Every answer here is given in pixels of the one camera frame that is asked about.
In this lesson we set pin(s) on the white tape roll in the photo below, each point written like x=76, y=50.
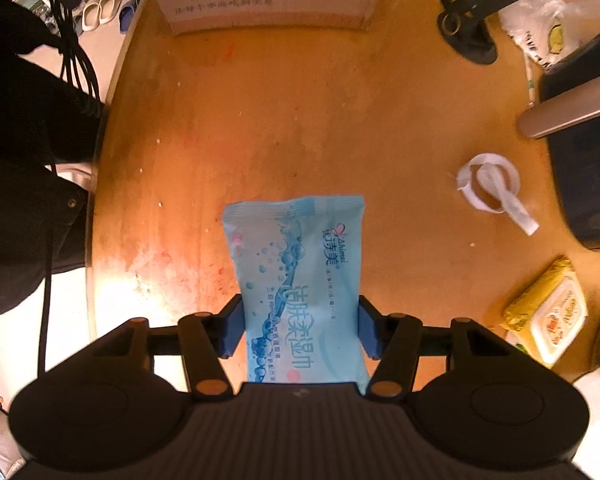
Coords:
x=485, y=172

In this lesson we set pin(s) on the white slippers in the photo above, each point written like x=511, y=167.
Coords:
x=100, y=10

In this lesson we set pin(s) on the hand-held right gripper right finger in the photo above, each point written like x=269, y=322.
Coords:
x=369, y=329

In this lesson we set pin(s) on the black monitor stand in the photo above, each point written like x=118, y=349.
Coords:
x=472, y=20

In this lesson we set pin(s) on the blue slipper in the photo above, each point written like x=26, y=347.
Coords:
x=129, y=14

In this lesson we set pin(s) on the black bag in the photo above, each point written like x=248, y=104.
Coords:
x=587, y=180

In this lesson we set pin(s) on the white straw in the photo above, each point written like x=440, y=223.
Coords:
x=530, y=85

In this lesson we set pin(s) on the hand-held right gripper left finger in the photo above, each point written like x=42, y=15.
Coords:
x=233, y=327

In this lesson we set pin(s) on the blue wet wipes pack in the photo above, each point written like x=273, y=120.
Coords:
x=300, y=265

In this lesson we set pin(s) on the white plastic bag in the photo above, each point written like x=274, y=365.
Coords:
x=542, y=25

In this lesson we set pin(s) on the yellow wet wipes pack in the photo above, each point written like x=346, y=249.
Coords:
x=547, y=310

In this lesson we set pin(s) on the wooden desktop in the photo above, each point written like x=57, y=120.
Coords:
x=240, y=125

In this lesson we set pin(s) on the silver metal cylinder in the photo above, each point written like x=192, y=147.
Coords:
x=565, y=109

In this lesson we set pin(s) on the person's black pants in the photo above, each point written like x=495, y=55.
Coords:
x=25, y=125

